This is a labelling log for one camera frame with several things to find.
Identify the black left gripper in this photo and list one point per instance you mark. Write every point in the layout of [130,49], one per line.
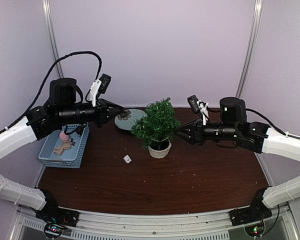
[102,116]

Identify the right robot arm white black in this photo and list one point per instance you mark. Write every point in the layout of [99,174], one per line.
[254,136]

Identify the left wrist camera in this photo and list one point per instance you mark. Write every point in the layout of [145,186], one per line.
[97,88]

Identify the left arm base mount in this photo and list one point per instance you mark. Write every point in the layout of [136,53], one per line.
[62,217]

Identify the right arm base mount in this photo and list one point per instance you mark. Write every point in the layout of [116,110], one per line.
[257,211]

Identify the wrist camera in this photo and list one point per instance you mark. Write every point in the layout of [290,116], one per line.
[97,88]
[199,108]

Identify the light blue flower plate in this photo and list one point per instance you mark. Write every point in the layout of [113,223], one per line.
[128,118]

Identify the small green christmas tree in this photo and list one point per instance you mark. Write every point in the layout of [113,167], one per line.
[156,130]

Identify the circuit board with leds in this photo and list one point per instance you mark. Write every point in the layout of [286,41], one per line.
[52,231]
[255,230]

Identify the front aluminium rail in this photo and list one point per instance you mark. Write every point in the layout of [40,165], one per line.
[213,225]

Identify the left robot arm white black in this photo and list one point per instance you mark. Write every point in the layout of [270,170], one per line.
[59,110]

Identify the left aluminium frame post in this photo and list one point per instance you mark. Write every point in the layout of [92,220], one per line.
[50,28]

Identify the right circuit board with leds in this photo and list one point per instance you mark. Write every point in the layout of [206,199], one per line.
[255,230]

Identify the white battery box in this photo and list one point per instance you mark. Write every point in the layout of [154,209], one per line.
[127,159]

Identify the right aluminium frame post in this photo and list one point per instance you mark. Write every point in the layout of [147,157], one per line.
[253,36]

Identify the pink pompom ornament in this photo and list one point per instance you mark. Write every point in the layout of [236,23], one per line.
[64,137]

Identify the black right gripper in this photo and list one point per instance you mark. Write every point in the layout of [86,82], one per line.
[197,135]

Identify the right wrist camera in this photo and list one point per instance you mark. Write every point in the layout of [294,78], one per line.
[199,108]

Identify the light blue plastic basket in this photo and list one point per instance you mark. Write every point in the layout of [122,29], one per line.
[71,158]

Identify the aluminium frame post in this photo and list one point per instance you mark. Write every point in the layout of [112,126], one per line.
[50,28]
[253,36]

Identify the left circuit board with leds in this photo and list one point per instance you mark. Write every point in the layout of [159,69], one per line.
[52,231]

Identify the beige fabric bow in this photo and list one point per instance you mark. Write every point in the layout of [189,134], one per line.
[64,147]

